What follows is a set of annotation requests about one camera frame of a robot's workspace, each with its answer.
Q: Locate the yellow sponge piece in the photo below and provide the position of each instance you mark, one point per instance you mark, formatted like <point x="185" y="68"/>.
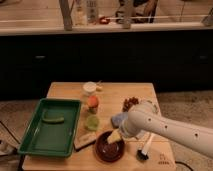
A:
<point x="114" y="137"/>

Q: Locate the dark red bowl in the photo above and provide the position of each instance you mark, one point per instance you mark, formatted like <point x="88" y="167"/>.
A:
<point x="108" y="152"/>

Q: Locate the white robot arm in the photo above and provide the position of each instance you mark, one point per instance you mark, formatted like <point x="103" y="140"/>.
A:
<point x="144" y="117"/>

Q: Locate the small yellow item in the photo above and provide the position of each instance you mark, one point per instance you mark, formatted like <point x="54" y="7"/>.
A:
<point x="99" y="88"/>

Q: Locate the white round container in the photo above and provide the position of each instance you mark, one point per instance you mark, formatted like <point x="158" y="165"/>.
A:
<point x="89" y="88"/>

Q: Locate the orange lid spice jar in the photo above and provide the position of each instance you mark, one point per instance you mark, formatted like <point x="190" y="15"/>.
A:
<point x="93" y="104"/>

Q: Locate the brown dried fruit pile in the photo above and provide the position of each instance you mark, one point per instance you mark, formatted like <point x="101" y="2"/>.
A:
<point x="128" y="103"/>

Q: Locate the blue sponge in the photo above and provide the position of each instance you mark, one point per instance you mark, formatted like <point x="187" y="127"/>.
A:
<point x="117" y="119"/>

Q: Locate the small green cup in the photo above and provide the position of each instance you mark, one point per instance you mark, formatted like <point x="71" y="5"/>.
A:
<point x="92" y="123"/>

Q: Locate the black chalkboard eraser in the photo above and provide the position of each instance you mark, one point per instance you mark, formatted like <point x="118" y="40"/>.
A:
<point x="84" y="140"/>

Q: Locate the red object on counter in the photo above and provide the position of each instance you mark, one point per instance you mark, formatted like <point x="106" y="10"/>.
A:
<point x="104" y="21"/>

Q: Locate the green cucumber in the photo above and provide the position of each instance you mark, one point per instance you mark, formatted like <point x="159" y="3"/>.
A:
<point x="56" y="120"/>

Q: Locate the green plastic tray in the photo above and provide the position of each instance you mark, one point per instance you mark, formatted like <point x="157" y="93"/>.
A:
<point x="52" y="140"/>

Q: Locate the black white brush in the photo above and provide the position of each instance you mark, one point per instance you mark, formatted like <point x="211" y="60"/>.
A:
<point x="142" y="154"/>

